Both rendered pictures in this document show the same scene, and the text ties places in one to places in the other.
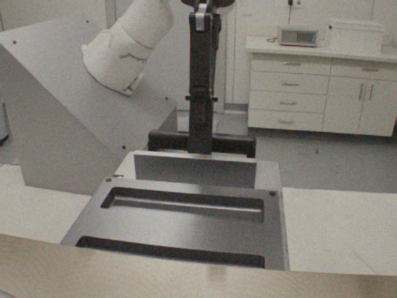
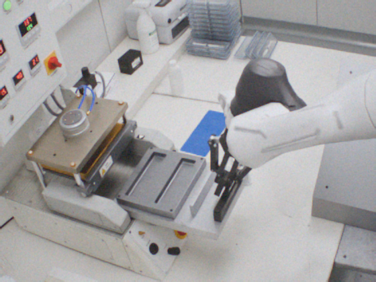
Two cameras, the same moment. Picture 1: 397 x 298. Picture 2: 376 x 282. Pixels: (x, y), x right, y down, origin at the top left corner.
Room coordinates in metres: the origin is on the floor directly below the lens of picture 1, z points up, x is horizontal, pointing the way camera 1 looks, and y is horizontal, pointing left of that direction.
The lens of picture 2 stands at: (0.70, -0.82, 1.93)
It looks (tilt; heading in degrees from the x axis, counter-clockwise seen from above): 41 degrees down; 112
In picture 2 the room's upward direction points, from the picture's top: 10 degrees counter-clockwise
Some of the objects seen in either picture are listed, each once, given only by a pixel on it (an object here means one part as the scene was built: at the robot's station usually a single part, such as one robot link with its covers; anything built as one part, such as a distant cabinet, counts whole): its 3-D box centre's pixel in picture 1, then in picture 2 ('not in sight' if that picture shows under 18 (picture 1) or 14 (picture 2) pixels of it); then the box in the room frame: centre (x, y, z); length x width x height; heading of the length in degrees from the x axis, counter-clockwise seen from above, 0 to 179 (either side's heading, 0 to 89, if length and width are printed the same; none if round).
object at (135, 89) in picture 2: not in sight; (128, 72); (-0.19, 0.78, 0.77); 0.84 x 0.30 x 0.04; 82
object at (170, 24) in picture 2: not in sight; (158, 17); (-0.14, 1.08, 0.88); 0.25 x 0.20 x 0.17; 166
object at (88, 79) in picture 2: not in sight; (86, 91); (-0.08, 0.30, 1.05); 0.15 x 0.05 x 0.15; 82
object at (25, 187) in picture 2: not in sight; (83, 173); (-0.02, 0.06, 0.93); 0.46 x 0.35 x 0.01; 172
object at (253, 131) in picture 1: (314, 123); not in sight; (2.77, -1.03, 0.05); 1.19 x 0.49 x 0.10; 82
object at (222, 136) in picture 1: (201, 147); (228, 194); (0.43, 0.00, 0.99); 0.15 x 0.02 x 0.04; 82
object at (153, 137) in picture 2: not in sight; (133, 139); (0.11, 0.18, 0.96); 0.26 x 0.05 x 0.07; 172
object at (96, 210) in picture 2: not in sight; (84, 207); (0.06, -0.09, 0.96); 0.25 x 0.05 x 0.07; 172
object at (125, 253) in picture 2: not in sight; (105, 193); (0.02, 0.07, 0.84); 0.53 x 0.37 x 0.17; 172
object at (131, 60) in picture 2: not in sight; (130, 61); (-0.17, 0.78, 0.83); 0.09 x 0.06 x 0.07; 74
